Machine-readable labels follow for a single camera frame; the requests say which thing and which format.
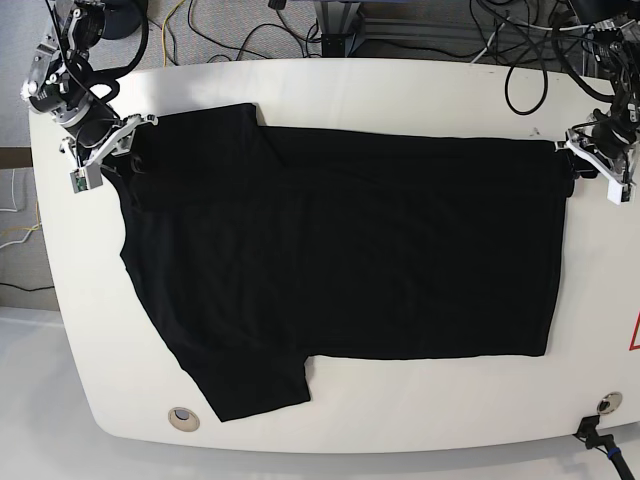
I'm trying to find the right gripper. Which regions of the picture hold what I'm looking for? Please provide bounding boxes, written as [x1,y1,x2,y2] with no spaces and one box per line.
[58,107,159,173]

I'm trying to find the red warning sticker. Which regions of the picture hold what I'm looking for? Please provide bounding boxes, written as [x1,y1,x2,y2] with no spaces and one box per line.
[629,314,640,351]

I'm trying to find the metal table grommet left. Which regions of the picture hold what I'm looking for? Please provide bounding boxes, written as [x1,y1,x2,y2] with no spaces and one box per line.
[168,407,200,433]

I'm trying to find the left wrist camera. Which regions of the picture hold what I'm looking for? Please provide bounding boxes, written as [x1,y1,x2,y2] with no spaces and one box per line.
[607,180,636,205]

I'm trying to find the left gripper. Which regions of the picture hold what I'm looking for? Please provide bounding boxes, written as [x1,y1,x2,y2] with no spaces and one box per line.
[554,112,639,198]

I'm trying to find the yellow cable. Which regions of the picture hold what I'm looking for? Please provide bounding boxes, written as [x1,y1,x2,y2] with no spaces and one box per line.
[160,0,189,67]

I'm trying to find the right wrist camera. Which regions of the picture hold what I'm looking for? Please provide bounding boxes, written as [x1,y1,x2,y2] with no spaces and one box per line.
[70,164,103,193]

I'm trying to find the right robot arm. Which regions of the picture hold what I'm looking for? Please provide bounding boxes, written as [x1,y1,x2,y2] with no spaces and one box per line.
[21,1,149,169]

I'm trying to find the metal table grommet right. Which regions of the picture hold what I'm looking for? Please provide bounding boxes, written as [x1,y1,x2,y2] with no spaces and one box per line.
[597,392,623,415]

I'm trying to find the black clamp with cable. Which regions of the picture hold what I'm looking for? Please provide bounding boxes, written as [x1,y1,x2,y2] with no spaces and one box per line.
[574,415,635,480]

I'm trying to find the black T-shirt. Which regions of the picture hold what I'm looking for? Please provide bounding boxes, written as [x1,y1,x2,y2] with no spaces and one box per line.
[104,104,574,422]

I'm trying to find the central aluminium frame column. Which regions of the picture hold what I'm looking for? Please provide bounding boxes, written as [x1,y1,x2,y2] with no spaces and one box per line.
[313,1,362,58]

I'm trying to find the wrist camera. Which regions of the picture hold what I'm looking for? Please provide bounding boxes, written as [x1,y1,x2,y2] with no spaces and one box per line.
[70,164,103,193]
[607,180,636,205]

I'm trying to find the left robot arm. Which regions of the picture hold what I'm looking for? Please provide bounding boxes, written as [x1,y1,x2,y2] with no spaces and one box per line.
[551,1,639,205]

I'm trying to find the metal table grommet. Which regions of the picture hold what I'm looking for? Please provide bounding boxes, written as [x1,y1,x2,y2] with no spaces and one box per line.
[168,407,200,433]
[597,392,623,415]

